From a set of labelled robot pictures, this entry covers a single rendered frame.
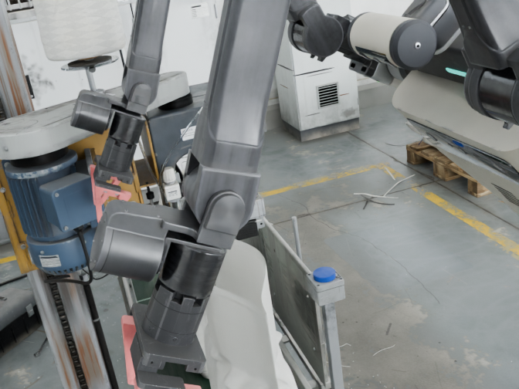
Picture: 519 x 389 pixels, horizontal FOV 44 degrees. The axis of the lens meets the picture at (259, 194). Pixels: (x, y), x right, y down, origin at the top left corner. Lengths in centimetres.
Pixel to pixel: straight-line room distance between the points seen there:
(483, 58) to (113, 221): 41
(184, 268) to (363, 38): 52
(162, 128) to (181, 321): 96
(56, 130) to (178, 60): 304
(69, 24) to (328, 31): 49
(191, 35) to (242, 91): 376
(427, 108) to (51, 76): 338
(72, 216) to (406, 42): 75
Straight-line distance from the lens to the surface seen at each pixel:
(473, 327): 298
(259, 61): 59
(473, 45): 72
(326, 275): 171
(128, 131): 119
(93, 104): 119
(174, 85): 157
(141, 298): 273
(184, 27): 433
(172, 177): 155
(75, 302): 178
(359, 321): 303
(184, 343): 67
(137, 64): 117
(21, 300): 343
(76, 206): 133
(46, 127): 133
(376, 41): 97
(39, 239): 145
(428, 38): 94
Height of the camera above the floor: 171
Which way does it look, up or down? 22 degrees down
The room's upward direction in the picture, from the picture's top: 9 degrees counter-clockwise
